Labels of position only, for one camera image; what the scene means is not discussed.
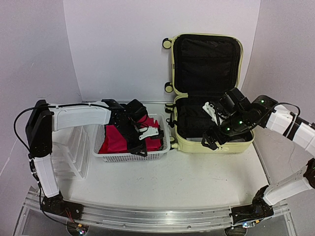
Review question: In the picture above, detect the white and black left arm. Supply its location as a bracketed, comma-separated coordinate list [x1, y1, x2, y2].
[22, 99, 166, 220]

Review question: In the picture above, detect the pale yellow hard-shell suitcase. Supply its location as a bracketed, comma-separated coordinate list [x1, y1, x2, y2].
[162, 33, 255, 153]

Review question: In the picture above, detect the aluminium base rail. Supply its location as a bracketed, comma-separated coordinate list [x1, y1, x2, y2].
[23, 186, 291, 231]

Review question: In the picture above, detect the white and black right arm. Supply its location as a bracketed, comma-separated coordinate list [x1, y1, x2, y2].
[201, 92, 315, 225]

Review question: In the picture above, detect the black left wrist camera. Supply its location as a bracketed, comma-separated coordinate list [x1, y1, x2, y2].
[126, 99, 148, 122]

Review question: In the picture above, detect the white plastic drawer organizer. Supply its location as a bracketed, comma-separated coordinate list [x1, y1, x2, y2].
[50, 125, 91, 181]

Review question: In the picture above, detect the white perforated plastic basket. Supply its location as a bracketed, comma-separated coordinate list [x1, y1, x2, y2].
[91, 114, 171, 163]

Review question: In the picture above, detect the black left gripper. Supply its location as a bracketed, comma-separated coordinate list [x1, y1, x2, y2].
[115, 121, 148, 157]

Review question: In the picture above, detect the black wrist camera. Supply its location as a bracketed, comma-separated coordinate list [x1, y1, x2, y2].
[219, 88, 251, 114]
[126, 99, 148, 122]

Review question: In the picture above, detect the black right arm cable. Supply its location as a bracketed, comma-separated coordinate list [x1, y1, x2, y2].
[248, 102, 302, 128]

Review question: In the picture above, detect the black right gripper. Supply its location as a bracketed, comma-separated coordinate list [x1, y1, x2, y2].
[202, 113, 249, 151]

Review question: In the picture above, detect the magenta pink garment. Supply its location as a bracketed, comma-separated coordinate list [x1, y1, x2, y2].
[98, 115, 162, 154]

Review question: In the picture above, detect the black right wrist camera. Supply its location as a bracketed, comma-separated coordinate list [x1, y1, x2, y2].
[219, 88, 251, 114]

